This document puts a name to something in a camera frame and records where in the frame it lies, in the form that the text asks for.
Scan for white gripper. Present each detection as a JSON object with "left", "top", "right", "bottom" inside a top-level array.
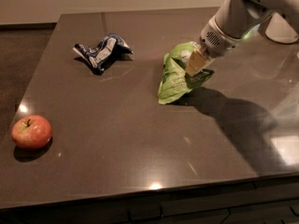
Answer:
[{"left": 186, "top": 16, "right": 243, "bottom": 77}]

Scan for crumpled blue white chip bag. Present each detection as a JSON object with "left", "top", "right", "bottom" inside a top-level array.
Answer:
[{"left": 73, "top": 33, "right": 133, "bottom": 71}]

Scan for dark cabinet drawers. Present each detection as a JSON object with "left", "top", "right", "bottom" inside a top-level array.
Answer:
[{"left": 0, "top": 175, "right": 299, "bottom": 224}]

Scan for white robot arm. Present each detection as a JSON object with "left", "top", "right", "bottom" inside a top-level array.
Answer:
[{"left": 186, "top": 0, "right": 299, "bottom": 77}]

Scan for green rice chip bag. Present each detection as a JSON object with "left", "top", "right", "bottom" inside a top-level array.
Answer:
[{"left": 158, "top": 41, "right": 214, "bottom": 105}]

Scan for red apple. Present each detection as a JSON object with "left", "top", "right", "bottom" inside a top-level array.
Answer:
[{"left": 11, "top": 115, "right": 52, "bottom": 150}]

